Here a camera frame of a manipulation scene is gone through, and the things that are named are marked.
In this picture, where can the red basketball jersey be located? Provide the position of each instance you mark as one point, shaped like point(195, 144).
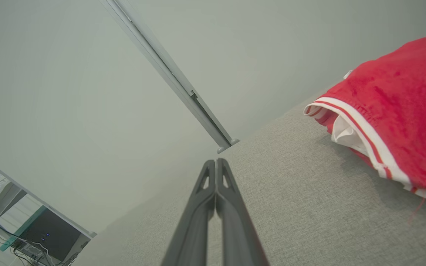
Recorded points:
point(401, 111)

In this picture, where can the teal board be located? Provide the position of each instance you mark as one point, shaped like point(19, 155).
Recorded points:
point(20, 231)

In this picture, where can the partition frame with foot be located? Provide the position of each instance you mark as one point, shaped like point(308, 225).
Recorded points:
point(91, 234)

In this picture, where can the grey fabric sofa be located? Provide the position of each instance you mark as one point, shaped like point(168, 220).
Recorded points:
point(309, 207)

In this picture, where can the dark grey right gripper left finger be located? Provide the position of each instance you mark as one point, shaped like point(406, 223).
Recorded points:
point(192, 221)

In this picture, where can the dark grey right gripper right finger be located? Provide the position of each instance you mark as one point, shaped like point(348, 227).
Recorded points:
point(237, 225)

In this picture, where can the grey double partition post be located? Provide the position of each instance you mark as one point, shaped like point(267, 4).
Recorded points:
point(168, 70)

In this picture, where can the black computer box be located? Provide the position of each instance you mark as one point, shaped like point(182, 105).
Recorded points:
point(50, 232)

